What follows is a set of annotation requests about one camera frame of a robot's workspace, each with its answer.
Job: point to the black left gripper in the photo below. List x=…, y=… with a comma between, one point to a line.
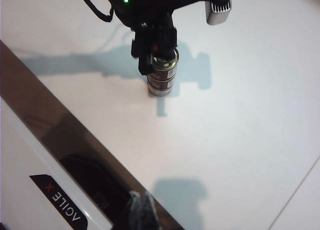
x=155, y=37

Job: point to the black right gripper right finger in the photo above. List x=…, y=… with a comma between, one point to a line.
x=151, y=212

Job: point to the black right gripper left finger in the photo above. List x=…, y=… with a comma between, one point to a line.
x=136, y=212

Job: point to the dark red tin can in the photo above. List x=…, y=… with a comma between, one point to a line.
x=165, y=65
x=160, y=92
x=162, y=83

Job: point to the white AgileX robot base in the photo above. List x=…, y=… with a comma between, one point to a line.
x=25, y=165

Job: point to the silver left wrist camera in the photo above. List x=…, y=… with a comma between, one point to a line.
x=217, y=13

